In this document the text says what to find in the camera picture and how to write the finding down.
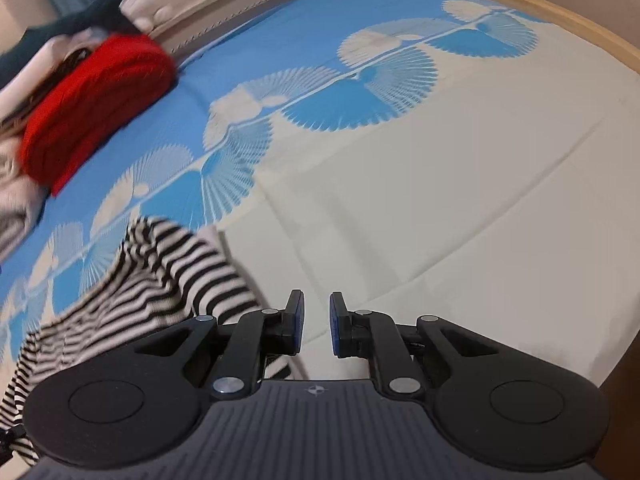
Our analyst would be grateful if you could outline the red knitted cloth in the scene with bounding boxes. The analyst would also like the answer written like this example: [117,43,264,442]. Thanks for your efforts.
[20,33,177,197]

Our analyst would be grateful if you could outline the wooden bed frame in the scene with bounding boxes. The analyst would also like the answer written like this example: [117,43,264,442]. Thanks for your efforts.
[320,0,640,77]

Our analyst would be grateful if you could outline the dark teal shark plush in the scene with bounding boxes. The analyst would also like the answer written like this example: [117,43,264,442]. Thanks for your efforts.
[0,0,147,77]

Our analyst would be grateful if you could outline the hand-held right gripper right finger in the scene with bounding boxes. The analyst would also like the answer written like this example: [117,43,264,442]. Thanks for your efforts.
[328,291,506,401]

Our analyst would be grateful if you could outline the blue white printed bedsheet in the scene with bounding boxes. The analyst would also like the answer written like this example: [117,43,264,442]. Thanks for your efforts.
[0,0,640,401]

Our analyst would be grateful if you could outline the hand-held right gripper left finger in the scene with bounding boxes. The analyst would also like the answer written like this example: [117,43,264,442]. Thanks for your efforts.
[132,289,306,401]

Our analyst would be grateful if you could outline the grey crumpled cloth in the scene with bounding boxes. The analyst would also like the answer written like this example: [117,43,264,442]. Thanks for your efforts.
[0,135,48,253]

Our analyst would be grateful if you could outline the black white striped shirt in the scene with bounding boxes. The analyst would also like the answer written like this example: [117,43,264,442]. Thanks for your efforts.
[0,216,296,463]

